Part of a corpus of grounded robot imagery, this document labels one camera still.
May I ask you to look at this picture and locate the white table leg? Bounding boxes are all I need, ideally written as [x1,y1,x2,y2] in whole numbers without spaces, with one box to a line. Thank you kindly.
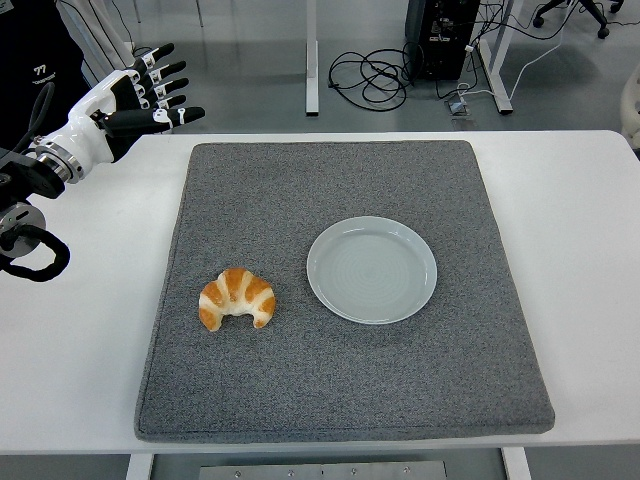
[502,446,532,480]
[124,442,157,480]

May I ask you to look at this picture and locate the grey metal plate with screws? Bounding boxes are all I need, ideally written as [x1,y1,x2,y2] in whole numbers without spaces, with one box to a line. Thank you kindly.
[198,460,448,480]

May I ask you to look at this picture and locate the pale grey round plate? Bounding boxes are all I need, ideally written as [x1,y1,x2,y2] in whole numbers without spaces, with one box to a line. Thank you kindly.
[306,215,439,327]

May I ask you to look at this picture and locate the white desk leg with foot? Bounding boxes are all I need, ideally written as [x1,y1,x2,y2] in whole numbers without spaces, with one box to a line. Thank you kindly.
[477,0,515,116]

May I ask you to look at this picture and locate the white floor cable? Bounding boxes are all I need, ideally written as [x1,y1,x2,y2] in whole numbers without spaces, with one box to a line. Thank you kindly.
[455,0,566,101]

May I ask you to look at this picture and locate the croissant bread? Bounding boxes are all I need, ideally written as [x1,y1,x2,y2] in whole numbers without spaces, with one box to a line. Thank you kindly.
[198,267,277,332]

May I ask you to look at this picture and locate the black coiled floor cable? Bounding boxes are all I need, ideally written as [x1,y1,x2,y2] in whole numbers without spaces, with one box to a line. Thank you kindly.
[328,42,426,110]

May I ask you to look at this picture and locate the grey fabric mat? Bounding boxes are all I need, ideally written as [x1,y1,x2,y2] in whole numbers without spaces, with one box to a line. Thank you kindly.
[133,140,556,445]

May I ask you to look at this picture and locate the metal floor socket box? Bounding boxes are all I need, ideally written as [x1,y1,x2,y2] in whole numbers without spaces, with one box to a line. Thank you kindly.
[443,97,475,121]

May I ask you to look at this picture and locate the black computer tower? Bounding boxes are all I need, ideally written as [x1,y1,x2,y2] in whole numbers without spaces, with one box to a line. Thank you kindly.
[404,0,481,82]

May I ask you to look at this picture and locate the white desk leg straight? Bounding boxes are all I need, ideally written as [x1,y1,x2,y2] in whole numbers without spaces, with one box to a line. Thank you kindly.
[304,0,320,119]

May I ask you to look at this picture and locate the black cloth with white print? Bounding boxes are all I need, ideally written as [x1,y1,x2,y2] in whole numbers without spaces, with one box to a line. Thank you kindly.
[0,0,101,151]

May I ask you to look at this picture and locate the black office chair base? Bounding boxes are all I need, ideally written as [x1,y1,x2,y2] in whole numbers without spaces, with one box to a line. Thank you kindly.
[532,0,626,40]

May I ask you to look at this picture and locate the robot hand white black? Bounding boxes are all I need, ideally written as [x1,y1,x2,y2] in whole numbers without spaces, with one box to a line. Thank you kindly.
[27,42,207,170]

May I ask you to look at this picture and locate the person's legs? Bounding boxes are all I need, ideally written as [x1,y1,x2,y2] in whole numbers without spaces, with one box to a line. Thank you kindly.
[54,0,134,86]

